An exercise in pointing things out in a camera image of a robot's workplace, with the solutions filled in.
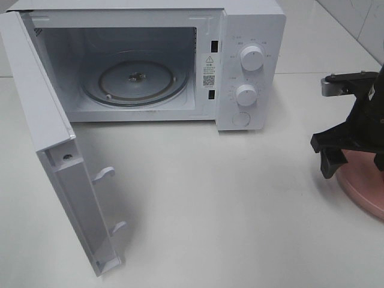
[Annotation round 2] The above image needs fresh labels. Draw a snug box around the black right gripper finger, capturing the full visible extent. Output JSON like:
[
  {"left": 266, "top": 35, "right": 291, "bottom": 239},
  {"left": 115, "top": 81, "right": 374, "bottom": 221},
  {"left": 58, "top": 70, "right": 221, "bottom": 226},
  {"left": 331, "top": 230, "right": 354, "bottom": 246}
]
[
  {"left": 374, "top": 154, "right": 384, "bottom": 172},
  {"left": 320, "top": 148, "right": 348, "bottom": 179}
]

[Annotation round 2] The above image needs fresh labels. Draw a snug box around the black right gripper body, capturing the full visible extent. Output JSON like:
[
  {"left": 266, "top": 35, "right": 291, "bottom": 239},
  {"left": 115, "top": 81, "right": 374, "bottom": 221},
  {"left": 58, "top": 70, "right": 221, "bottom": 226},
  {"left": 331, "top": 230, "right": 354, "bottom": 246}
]
[{"left": 310, "top": 70, "right": 383, "bottom": 154}]

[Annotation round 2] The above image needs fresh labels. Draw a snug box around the pink round plate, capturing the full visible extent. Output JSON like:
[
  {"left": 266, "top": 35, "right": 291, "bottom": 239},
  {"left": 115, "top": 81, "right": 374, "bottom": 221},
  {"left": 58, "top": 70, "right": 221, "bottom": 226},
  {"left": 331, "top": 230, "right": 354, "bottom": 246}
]
[{"left": 336, "top": 149, "right": 383, "bottom": 221}]

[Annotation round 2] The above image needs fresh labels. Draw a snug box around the round white door button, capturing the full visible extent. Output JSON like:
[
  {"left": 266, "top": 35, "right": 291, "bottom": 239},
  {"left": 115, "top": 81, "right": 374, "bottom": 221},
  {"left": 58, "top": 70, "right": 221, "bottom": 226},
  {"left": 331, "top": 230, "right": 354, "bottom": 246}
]
[{"left": 232, "top": 112, "right": 250, "bottom": 127}]

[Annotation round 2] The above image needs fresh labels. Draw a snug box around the white microwave door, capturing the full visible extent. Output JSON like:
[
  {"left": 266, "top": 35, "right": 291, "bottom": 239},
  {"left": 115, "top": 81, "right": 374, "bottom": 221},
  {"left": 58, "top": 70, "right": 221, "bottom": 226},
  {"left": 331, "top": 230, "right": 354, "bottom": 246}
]
[{"left": 1, "top": 11, "right": 121, "bottom": 275}]

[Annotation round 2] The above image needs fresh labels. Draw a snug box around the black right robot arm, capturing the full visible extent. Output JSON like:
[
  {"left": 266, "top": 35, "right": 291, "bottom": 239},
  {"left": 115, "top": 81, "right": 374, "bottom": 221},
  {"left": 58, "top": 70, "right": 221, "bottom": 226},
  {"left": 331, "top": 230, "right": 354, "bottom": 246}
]
[{"left": 310, "top": 70, "right": 383, "bottom": 179}]

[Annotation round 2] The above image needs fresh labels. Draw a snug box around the lower white dial knob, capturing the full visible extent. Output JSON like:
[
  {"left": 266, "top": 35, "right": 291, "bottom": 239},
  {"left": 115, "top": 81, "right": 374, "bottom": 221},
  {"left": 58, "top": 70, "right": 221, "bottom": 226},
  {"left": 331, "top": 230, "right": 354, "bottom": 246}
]
[{"left": 235, "top": 84, "right": 257, "bottom": 107}]

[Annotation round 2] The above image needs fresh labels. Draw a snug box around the white dial knob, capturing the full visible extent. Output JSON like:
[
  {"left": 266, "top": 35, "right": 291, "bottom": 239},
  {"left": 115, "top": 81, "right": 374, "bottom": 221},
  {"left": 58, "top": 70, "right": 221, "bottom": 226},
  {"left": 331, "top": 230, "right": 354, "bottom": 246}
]
[
  {"left": 235, "top": 84, "right": 257, "bottom": 107},
  {"left": 240, "top": 44, "right": 265, "bottom": 71}
]

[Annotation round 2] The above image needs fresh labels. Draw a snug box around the upper white dial knob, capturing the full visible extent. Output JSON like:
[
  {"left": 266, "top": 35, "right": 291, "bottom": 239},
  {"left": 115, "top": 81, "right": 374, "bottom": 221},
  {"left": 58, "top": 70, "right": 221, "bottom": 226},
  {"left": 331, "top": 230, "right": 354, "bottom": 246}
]
[{"left": 240, "top": 44, "right": 265, "bottom": 71}]

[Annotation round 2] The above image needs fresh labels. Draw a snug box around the white microwave oven body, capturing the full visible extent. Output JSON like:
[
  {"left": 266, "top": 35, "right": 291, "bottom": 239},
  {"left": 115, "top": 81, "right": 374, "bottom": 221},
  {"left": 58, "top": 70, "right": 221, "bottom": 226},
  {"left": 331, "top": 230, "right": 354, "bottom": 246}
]
[{"left": 5, "top": 1, "right": 286, "bottom": 131}]

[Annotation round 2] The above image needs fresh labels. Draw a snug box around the glass microwave turntable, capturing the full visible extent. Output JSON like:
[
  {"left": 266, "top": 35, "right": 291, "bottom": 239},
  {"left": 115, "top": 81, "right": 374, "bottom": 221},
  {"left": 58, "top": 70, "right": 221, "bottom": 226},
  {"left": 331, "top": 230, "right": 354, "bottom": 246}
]
[{"left": 79, "top": 50, "right": 194, "bottom": 107}]

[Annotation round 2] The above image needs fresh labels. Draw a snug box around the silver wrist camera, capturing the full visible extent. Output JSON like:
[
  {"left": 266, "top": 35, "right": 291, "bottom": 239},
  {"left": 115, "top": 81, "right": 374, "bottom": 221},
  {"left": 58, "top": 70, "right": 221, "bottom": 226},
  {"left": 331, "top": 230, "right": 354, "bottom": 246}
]
[{"left": 320, "top": 78, "right": 350, "bottom": 97}]

